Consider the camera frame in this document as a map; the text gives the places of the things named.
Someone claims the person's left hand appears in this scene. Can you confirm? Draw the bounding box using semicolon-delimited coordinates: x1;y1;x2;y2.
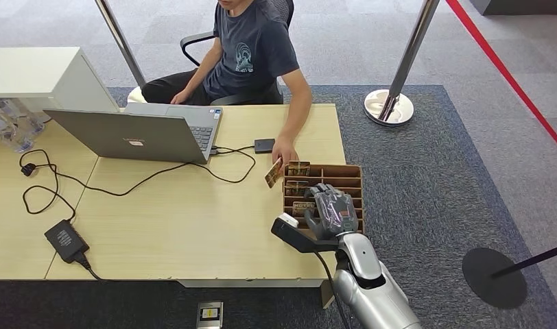
271;136;300;177

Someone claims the person's right hand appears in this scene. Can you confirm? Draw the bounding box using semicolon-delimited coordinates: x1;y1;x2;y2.
170;88;191;106

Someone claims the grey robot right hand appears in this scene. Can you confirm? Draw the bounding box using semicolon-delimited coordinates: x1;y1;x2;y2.
304;182;360;241

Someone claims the brown patterned card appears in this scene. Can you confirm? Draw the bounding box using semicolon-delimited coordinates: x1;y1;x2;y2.
292;201;317;218
285;180;310;197
265;157;285;189
287;161;311;178

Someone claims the wooden card holder box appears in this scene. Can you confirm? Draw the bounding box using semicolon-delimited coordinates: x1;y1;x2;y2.
282;163;366;235

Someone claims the small black card reader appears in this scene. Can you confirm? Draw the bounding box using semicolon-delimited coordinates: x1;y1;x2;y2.
254;138;276;155

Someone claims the person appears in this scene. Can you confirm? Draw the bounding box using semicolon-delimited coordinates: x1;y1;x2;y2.
141;0;313;178

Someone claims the black office chair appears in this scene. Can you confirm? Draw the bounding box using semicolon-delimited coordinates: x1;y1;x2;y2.
180;0;295;106

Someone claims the grey laptop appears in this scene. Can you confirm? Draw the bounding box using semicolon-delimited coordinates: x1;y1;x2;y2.
43;102;224;165

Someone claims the beige wooden desk foot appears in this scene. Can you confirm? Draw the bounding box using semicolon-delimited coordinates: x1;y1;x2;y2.
320;280;337;310

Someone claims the dark blue-grey rug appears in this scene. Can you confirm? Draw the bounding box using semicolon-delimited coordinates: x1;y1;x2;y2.
0;84;557;329

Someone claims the white cabinet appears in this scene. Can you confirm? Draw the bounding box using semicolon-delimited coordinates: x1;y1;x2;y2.
0;47;121;114

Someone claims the clear plastic water bottle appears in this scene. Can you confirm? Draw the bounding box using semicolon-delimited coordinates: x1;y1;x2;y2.
0;97;47;138
0;108;36;154

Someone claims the metal floor socket box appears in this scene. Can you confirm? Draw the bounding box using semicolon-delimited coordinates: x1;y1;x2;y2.
195;301;224;329

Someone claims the black stanchion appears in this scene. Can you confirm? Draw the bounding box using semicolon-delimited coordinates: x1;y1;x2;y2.
462;241;557;310

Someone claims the black power adapter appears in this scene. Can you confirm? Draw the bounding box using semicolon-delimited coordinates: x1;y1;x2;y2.
44;219;91;265

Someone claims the red floor tape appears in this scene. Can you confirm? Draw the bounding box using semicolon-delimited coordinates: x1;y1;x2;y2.
445;0;557;159

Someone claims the dark furniture base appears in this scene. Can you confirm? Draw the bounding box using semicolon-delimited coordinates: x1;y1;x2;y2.
469;0;557;16

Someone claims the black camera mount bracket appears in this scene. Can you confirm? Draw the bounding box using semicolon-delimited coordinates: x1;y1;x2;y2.
271;217;341;254

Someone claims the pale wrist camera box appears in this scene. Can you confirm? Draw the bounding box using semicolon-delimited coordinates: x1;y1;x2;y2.
278;213;300;230

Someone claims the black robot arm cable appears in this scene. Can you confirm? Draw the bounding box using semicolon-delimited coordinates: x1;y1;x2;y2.
313;251;352;329

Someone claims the black card reader cable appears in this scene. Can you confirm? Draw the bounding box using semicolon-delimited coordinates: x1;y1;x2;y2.
209;145;256;156

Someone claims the chrome stanchion post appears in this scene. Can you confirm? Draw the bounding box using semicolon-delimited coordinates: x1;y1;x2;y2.
95;0;148;106
364;0;441;127

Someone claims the black laptop power cable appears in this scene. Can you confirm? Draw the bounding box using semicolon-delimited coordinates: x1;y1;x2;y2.
19;149;257;223

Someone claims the black mains cable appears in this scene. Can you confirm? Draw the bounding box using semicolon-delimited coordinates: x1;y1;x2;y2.
73;253;105;282

